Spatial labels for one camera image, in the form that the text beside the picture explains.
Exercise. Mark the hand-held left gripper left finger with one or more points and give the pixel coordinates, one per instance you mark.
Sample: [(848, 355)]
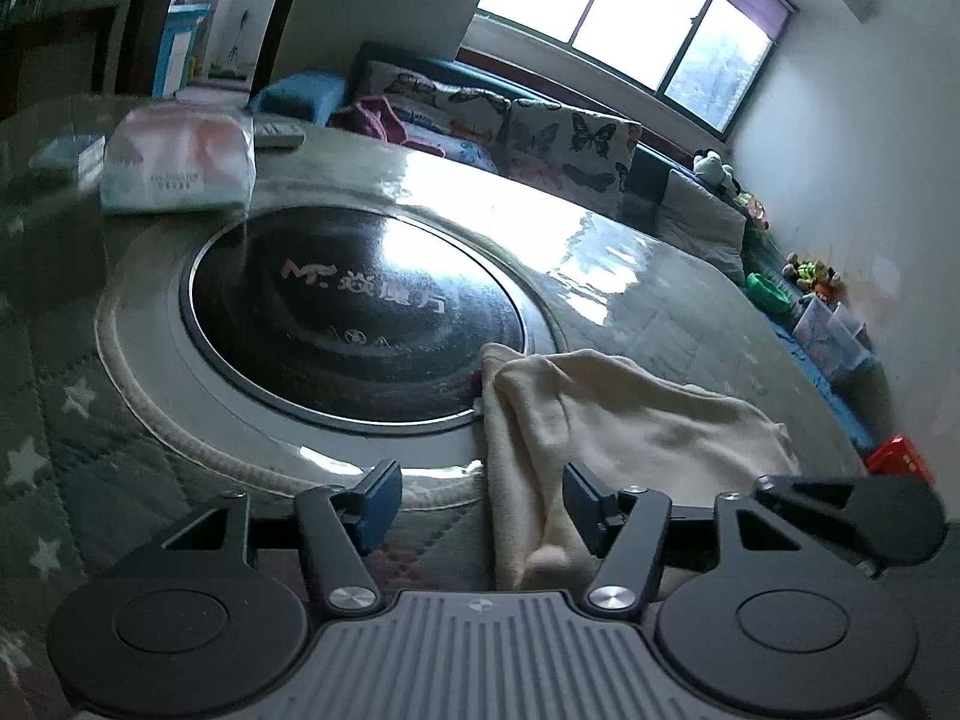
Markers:
[(377, 506)]

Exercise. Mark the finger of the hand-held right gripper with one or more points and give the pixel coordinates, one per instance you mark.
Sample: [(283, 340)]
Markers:
[(772, 491)]

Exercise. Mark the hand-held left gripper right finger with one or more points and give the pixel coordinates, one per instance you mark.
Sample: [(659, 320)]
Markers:
[(583, 511)]

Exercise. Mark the cream fleece garment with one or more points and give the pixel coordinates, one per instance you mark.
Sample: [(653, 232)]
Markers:
[(645, 427)]

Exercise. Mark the red plastic crate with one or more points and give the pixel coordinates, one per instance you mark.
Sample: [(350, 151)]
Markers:
[(900, 459)]

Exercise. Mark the clear plastic storage box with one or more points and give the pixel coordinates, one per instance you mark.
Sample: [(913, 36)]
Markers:
[(832, 334)]

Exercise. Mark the round black induction cooktop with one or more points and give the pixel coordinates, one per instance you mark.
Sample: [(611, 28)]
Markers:
[(352, 315)]

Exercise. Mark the green bowl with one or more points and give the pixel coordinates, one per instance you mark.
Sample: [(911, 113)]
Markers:
[(771, 292)]

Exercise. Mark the brown plush toy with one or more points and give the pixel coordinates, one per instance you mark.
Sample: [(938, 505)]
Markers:
[(829, 285)]

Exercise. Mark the grey pillow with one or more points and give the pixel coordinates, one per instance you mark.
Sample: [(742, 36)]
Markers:
[(701, 221)]

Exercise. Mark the pink green plush toy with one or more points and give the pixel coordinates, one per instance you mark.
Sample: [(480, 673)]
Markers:
[(754, 211)]

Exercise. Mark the panda plush toy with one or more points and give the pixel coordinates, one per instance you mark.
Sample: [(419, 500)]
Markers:
[(712, 171)]

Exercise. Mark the butterfly print cushion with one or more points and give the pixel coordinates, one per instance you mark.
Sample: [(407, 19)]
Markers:
[(570, 142), (442, 101)]

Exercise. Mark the white remote control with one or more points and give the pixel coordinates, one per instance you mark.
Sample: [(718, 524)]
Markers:
[(277, 133)]

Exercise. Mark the magenta cloth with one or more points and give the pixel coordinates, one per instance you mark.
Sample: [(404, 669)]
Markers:
[(371, 120)]

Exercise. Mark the white pink tissue pack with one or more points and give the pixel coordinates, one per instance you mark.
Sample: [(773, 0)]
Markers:
[(176, 161)]

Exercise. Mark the teal sofa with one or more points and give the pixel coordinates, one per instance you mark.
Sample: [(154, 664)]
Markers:
[(300, 94)]

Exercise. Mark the small clear plastic box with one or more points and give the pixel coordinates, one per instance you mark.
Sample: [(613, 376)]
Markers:
[(67, 152)]

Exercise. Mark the green framed window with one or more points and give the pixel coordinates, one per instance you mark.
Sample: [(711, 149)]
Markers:
[(600, 15)]

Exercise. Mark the blue white box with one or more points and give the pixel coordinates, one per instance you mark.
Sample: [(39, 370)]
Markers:
[(180, 49)]

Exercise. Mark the dark wooden door frame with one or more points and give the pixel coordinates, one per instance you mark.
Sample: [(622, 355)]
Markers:
[(142, 15)]

